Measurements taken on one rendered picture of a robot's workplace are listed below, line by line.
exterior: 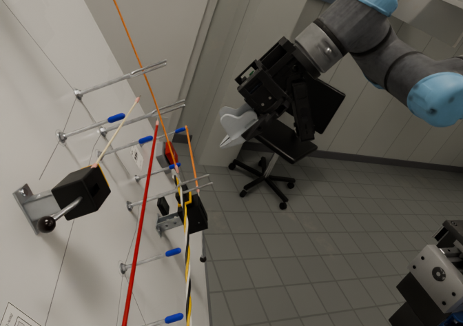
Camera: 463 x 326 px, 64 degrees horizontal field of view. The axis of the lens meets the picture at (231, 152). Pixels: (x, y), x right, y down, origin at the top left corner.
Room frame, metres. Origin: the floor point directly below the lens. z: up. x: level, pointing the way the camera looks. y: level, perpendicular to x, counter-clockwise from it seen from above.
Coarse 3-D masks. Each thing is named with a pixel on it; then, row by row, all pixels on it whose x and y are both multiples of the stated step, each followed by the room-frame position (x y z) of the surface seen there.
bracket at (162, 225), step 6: (162, 216) 0.53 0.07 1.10; (168, 216) 0.53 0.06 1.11; (156, 222) 0.51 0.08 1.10; (162, 222) 0.51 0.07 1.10; (168, 222) 0.52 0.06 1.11; (174, 222) 0.53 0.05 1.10; (180, 222) 0.52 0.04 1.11; (156, 228) 0.50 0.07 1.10; (162, 228) 0.51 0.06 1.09; (168, 228) 0.51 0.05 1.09
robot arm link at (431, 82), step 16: (400, 64) 0.59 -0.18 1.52; (416, 64) 0.58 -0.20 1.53; (432, 64) 0.57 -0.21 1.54; (448, 64) 0.57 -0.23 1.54; (384, 80) 0.61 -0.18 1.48; (400, 80) 0.57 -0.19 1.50; (416, 80) 0.55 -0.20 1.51; (432, 80) 0.54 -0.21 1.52; (448, 80) 0.53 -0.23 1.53; (400, 96) 0.57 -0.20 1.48; (416, 96) 0.54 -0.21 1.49; (432, 96) 0.52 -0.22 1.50; (448, 96) 0.51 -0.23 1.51; (416, 112) 0.54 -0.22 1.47; (432, 112) 0.52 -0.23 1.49; (448, 112) 0.52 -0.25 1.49
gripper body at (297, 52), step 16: (272, 48) 0.62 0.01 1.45; (288, 48) 0.60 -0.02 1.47; (256, 64) 0.61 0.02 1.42; (272, 64) 0.61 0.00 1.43; (288, 64) 0.60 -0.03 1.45; (304, 64) 0.59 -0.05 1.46; (240, 80) 0.62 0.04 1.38; (256, 80) 0.58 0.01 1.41; (272, 80) 0.57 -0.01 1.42; (288, 80) 0.60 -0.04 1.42; (256, 96) 0.57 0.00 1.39; (272, 96) 0.58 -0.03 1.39; (288, 96) 0.58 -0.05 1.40
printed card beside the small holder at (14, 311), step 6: (6, 306) 0.16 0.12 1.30; (12, 306) 0.16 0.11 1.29; (6, 312) 0.16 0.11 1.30; (12, 312) 0.16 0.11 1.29; (18, 312) 0.17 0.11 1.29; (24, 312) 0.17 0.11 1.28; (6, 318) 0.15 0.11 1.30; (12, 318) 0.16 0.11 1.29; (18, 318) 0.16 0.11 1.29; (24, 318) 0.17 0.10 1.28; (30, 318) 0.17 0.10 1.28; (0, 324) 0.15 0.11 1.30; (6, 324) 0.15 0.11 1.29; (12, 324) 0.15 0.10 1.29; (18, 324) 0.16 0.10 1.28; (24, 324) 0.16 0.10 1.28; (30, 324) 0.17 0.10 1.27; (36, 324) 0.17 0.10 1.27
